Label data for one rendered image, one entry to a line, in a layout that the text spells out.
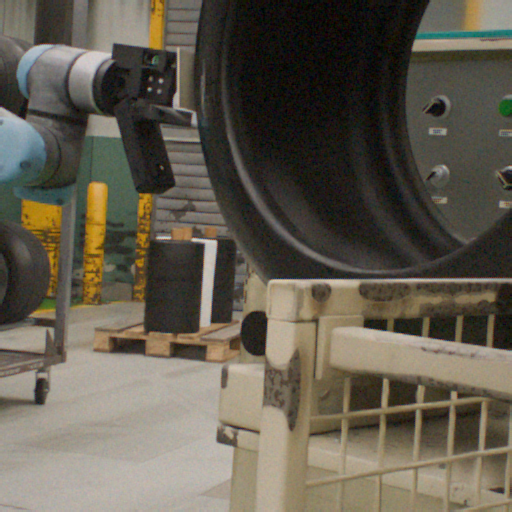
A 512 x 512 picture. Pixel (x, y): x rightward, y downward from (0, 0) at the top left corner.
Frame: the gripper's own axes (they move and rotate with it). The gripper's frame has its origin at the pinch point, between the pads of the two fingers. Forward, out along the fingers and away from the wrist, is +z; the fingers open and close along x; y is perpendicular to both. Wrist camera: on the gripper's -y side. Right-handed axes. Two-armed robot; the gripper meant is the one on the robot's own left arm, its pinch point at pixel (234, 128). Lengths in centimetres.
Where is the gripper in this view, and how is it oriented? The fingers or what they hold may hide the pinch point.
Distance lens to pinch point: 145.2
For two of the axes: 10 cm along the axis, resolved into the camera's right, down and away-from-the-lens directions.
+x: 6.8, 0.1, 7.3
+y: 1.5, -9.8, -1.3
